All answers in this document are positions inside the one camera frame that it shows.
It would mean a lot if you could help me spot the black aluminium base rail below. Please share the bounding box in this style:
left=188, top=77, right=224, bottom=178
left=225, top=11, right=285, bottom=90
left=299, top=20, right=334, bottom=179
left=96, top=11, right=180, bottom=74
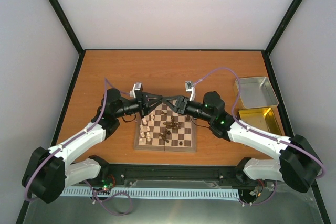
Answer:
left=34, top=163, right=314, bottom=190

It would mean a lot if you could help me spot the wooden folding chess board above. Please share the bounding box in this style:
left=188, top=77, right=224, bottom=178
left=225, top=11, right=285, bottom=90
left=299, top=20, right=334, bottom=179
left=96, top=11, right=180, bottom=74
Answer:
left=134, top=103, right=197, bottom=152

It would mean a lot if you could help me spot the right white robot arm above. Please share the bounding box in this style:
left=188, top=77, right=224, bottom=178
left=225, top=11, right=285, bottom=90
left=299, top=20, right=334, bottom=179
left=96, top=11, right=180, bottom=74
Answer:
left=162, top=91, right=326, bottom=193

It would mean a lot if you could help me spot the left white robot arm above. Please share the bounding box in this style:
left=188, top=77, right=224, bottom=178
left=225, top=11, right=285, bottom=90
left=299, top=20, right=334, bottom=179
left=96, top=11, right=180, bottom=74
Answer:
left=22, top=88, right=163, bottom=203

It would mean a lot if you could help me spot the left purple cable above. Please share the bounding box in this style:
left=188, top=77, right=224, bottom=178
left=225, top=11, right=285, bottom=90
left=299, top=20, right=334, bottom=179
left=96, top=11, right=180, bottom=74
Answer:
left=24, top=77, right=131, bottom=201

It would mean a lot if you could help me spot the purple cable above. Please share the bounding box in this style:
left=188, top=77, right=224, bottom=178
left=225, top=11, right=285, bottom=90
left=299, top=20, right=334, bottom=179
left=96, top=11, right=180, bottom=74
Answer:
left=24, top=77, right=131, bottom=201
left=195, top=67, right=326, bottom=207

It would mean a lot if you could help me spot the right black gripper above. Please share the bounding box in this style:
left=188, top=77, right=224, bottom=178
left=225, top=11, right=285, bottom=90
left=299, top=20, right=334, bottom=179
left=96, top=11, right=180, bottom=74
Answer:
left=162, top=95, right=213, bottom=123

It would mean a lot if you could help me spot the row of white chess pieces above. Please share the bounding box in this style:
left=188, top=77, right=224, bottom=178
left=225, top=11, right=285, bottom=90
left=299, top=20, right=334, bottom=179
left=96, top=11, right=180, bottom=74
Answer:
left=138, top=112, right=161, bottom=147

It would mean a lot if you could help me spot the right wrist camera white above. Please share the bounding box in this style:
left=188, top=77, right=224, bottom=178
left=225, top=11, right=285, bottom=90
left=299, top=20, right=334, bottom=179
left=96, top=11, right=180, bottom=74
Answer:
left=185, top=81, right=196, bottom=101

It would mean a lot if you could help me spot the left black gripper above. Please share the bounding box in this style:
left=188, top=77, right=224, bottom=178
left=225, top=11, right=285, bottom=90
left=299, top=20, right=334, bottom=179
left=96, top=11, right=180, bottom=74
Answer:
left=115, top=90, right=163, bottom=119

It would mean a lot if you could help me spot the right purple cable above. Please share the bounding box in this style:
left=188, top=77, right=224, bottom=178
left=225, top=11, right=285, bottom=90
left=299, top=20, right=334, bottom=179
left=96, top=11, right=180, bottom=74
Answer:
left=195, top=67, right=326, bottom=207

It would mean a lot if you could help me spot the silver tin lid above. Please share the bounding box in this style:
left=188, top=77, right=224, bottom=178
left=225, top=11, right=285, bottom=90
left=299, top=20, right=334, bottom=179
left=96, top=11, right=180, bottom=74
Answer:
left=233, top=77, right=279, bottom=109

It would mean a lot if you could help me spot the pile of dark chess pieces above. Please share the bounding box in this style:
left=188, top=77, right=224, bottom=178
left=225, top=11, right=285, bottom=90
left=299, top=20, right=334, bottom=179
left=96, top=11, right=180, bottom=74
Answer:
left=159, top=116, right=183, bottom=143

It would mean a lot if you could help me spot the light blue cable duct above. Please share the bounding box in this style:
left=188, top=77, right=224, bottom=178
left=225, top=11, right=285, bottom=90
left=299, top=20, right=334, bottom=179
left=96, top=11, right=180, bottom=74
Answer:
left=62, top=187, right=241, bottom=200

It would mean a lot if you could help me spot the gold tin box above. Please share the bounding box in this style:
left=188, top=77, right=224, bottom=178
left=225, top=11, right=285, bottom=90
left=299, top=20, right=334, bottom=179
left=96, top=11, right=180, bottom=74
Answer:
left=237, top=107, right=282, bottom=135

